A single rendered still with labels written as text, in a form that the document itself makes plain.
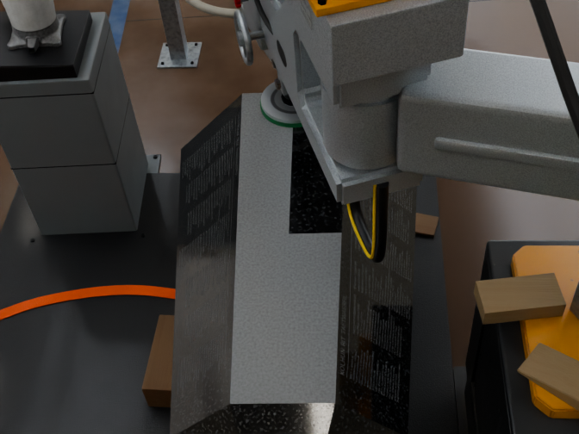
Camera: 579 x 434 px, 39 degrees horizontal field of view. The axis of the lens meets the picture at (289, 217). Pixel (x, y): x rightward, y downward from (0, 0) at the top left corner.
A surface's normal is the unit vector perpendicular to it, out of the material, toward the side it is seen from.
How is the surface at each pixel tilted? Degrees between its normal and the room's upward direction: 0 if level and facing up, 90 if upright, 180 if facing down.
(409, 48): 90
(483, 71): 0
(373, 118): 90
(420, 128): 90
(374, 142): 90
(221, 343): 45
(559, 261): 0
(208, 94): 0
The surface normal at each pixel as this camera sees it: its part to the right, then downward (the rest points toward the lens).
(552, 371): -0.21, -0.74
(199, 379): -0.75, -0.43
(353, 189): 0.28, 0.71
